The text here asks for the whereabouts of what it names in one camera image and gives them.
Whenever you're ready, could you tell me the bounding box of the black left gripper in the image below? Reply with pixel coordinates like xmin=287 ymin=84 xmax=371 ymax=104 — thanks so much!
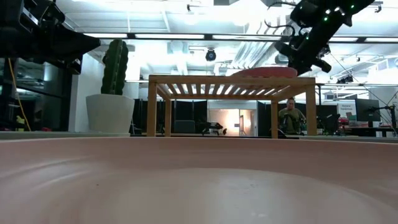
xmin=0 ymin=0 xmax=102 ymax=75

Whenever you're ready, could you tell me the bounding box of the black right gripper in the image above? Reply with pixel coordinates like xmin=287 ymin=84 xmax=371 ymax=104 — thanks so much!
xmin=275 ymin=30 xmax=332 ymax=77

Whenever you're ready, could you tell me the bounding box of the pink plate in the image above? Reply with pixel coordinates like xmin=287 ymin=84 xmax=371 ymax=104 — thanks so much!
xmin=231 ymin=66 xmax=299 ymax=78
xmin=0 ymin=136 xmax=398 ymax=224

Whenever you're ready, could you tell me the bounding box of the slatted wooden shelf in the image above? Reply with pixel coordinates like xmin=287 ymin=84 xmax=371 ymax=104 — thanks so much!
xmin=146 ymin=74 xmax=318 ymax=139

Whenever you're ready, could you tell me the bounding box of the green cactus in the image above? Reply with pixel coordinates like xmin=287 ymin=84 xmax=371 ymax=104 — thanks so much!
xmin=101 ymin=39 xmax=129 ymax=96

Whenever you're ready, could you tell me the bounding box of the person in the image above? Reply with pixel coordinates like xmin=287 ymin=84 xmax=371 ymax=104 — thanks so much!
xmin=277 ymin=97 xmax=307 ymax=135

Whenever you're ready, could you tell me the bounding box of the black computer monitor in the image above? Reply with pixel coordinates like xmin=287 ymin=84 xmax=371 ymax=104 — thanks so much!
xmin=354 ymin=98 xmax=382 ymax=123

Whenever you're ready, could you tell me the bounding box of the white plant pot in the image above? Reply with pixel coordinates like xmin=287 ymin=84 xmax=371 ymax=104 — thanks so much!
xmin=86 ymin=94 xmax=136 ymax=135

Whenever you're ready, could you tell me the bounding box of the yellow-green object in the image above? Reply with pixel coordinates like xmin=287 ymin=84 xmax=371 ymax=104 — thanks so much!
xmin=15 ymin=114 xmax=26 ymax=131

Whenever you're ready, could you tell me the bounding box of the black background robot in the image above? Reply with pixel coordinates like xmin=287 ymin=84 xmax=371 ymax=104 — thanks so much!
xmin=201 ymin=121 xmax=228 ymax=136

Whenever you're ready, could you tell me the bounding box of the black partition screen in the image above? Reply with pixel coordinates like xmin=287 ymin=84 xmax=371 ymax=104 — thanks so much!
xmin=132 ymin=98 xmax=208 ymax=134

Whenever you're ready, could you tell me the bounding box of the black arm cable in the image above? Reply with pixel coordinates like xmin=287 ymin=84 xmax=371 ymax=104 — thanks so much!
xmin=264 ymin=1 xmax=297 ymax=35

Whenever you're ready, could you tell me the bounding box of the white wall sign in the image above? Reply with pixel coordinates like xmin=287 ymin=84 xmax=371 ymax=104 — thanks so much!
xmin=337 ymin=102 xmax=358 ymax=119

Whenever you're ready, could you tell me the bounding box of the yellow cable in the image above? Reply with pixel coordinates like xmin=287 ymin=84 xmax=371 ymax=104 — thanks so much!
xmin=7 ymin=57 xmax=32 ymax=131

